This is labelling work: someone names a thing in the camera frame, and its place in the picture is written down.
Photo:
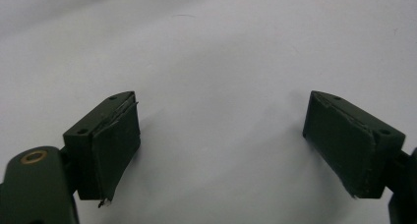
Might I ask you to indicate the white table mat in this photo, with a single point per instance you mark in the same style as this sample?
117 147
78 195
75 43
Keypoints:
213 70

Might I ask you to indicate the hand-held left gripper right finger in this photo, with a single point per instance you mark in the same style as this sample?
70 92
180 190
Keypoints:
347 142

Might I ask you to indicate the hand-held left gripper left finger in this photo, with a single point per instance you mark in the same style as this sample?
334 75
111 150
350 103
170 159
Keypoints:
108 145

